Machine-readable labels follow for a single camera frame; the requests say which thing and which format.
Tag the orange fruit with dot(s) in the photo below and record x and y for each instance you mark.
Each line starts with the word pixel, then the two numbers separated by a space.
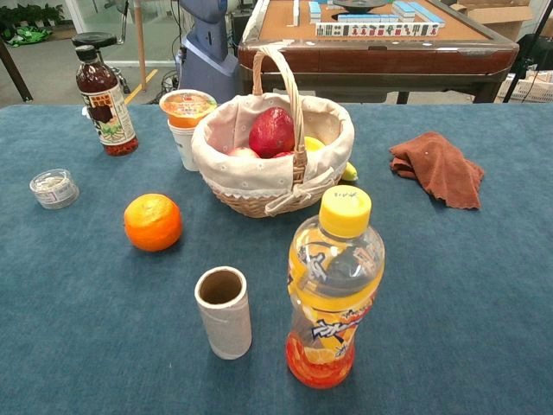
pixel 152 222

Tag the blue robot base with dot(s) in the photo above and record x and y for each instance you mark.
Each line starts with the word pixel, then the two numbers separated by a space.
pixel 207 56

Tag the wicker basket with cloth liner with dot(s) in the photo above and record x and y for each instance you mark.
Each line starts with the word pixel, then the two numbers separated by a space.
pixel 255 181

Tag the small pink red apple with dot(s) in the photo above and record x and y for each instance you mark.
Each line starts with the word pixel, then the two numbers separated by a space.
pixel 243 152

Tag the large red apple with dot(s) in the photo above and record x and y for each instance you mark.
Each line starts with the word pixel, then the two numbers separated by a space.
pixel 271 132

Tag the yellow banana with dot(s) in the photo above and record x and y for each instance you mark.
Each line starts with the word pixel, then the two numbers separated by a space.
pixel 350 172

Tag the orange drink bottle yellow cap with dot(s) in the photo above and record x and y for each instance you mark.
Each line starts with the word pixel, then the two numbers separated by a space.
pixel 332 294

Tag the white paper cup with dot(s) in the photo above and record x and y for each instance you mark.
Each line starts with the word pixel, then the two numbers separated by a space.
pixel 185 147

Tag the cup with orange foil lid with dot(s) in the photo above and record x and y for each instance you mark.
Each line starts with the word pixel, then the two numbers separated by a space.
pixel 188 108

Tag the brown cloth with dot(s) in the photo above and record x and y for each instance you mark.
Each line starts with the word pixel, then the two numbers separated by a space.
pixel 440 168

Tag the blue table mat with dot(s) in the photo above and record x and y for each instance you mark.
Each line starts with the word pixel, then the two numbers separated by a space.
pixel 432 281

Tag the brown mahjong table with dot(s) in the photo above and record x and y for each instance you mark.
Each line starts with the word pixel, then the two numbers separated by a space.
pixel 389 56

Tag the dark tea bottle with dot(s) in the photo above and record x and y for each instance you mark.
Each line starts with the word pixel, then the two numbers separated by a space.
pixel 108 112

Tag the face-up mahjong tile row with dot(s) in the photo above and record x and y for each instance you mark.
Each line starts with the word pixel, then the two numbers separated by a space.
pixel 376 29

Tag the blue-backed mahjong tile row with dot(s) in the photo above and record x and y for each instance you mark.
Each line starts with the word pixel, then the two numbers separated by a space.
pixel 367 17

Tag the wooden pole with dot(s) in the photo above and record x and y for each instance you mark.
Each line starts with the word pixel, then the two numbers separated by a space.
pixel 140 43

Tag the small clear plastic container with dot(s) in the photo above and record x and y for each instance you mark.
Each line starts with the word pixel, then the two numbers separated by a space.
pixel 54 189

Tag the black stool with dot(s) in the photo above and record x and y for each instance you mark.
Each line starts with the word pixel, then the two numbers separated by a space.
pixel 96 41

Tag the black tripod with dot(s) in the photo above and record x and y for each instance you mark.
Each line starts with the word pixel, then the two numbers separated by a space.
pixel 520 65

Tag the white plastic crate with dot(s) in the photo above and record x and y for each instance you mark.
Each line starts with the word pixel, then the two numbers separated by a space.
pixel 533 88

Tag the cardboard box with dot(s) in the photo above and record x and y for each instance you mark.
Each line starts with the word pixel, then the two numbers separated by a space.
pixel 497 15

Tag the green plants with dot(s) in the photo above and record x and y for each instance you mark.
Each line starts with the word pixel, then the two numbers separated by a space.
pixel 30 21

